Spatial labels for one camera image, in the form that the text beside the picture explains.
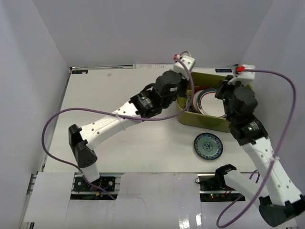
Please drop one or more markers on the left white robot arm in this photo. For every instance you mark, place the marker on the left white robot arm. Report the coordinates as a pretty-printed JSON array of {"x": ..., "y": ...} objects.
[{"x": 148, "y": 103}]

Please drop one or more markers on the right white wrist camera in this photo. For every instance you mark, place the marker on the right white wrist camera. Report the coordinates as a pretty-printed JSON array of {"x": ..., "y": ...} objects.
[{"x": 244, "y": 75}]

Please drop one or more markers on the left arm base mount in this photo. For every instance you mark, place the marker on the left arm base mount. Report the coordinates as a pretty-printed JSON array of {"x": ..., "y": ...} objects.
[{"x": 81, "y": 190}]

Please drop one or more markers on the dark label sticker left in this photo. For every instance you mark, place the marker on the dark label sticker left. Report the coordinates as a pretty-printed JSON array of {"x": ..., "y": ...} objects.
[{"x": 79, "y": 71}]

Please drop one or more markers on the white plate teal red rim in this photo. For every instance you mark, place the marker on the white plate teal red rim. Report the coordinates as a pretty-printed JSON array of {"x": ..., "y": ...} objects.
[{"x": 209, "y": 105}]

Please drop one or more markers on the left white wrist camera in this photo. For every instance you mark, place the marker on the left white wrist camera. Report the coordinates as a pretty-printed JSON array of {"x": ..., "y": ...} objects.
[{"x": 183, "y": 65}]

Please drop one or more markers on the orange sunburst white plate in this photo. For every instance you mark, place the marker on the orange sunburst white plate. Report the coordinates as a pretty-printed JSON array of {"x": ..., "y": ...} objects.
[{"x": 194, "y": 102}]

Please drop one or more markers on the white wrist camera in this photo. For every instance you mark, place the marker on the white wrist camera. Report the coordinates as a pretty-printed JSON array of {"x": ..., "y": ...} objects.
[
  {"x": 244, "y": 75},
  {"x": 183, "y": 65}
]

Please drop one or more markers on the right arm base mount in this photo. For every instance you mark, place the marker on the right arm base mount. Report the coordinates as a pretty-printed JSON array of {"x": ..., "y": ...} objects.
[{"x": 211, "y": 192}]

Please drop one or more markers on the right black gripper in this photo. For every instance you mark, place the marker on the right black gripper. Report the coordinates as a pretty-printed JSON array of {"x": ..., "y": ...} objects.
[{"x": 224, "y": 86}]

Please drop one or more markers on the teal scalloped plate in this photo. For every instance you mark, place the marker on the teal scalloped plate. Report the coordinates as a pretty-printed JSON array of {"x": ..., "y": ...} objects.
[{"x": 188, "y": 104}]

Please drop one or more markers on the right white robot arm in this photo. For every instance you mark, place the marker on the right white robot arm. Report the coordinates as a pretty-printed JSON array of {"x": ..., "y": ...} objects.
[{"x": 277, "y": 199}]

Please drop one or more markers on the olive green plastic bin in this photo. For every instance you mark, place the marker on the olive green plastic bin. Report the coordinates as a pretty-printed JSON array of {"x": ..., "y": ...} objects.
[{"x": 200, "y": 120}]

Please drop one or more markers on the dark red round plate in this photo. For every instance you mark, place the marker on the dark red round plate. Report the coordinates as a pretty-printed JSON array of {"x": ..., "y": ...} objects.
[{"x": 200, "y": 89}]

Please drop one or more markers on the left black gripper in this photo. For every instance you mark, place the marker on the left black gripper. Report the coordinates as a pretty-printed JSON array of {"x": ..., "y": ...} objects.
[{"x": 183, "y": 85}]

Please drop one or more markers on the dark label sticker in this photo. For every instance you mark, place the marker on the dark label sticker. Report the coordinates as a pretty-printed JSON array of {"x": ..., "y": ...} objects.
[
  {"x": 223, "y": 70},
  {"x": 79, "y": 71}
]

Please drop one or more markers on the small teal patterned plate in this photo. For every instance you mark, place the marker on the small teal patterned plate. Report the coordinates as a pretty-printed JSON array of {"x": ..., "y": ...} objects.
[{"x": 208, "y": 146}]

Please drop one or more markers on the dark label sticker right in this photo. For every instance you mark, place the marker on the dark label sticker right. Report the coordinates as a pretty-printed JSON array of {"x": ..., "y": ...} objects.
[{"x": 223, "y": 70}]

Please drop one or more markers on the white papers at back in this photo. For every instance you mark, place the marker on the white papers at back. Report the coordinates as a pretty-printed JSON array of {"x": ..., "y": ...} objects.
[{"x": 164, "y": 67}]

